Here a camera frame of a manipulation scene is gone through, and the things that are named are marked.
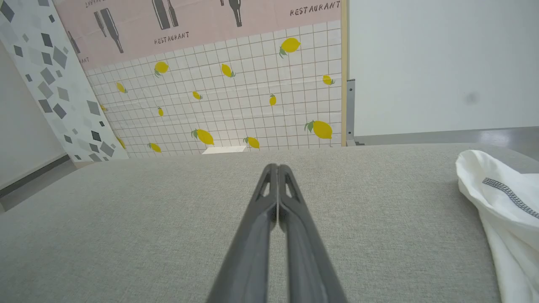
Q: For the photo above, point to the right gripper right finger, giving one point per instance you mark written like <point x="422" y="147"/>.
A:
<point x="305" y="261"/>

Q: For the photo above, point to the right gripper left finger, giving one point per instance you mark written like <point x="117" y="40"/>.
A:
<point x="252" y="252"/>

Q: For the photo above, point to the white long-sleeve shirt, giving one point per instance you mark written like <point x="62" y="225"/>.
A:
<point x="513" y="235"/>

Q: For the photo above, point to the white box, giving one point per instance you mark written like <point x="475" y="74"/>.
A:
<point x="223" y="150"/>

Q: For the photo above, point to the grey fabric sofa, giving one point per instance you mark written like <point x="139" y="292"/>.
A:
<point x="126" y="231"/>

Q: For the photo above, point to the lemon print tile panel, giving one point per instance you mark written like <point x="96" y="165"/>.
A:
<point x="236" y="113"/>

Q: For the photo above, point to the grey metal partition support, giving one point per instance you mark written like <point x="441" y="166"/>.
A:
<point x="350" y="109"/>

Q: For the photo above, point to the pink restaurant print sheet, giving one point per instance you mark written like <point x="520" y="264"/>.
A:
<point x="202" y="25"/>

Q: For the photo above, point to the grey geometric pattern panel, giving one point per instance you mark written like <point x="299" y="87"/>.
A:
<point x="63" y="84"/>

